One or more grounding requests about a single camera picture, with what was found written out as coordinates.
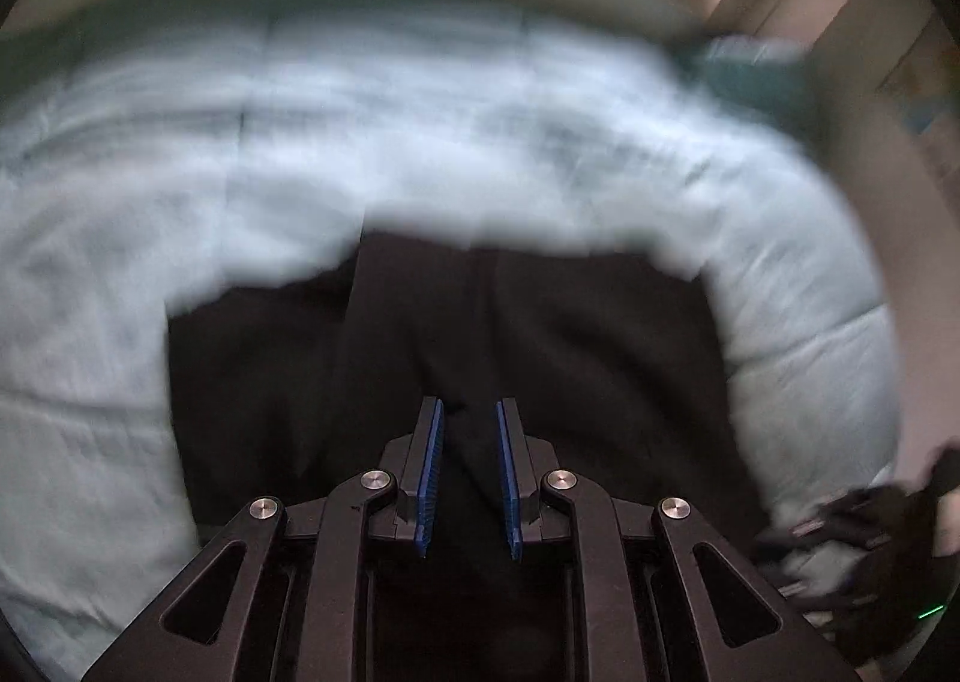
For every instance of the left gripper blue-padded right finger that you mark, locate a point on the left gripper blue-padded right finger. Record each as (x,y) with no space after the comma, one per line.
(652,592)

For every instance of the black hooded jacket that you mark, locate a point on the black hooded jacket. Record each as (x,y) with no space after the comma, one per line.
(288,392)

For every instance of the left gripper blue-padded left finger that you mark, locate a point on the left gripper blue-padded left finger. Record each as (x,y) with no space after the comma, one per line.
(286,592)

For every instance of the light blue pillow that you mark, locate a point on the light blue pillow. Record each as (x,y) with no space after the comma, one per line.
(773,80)

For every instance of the light blue quilted duvet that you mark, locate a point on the light blue quilted duvet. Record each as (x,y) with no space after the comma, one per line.
(154,151)

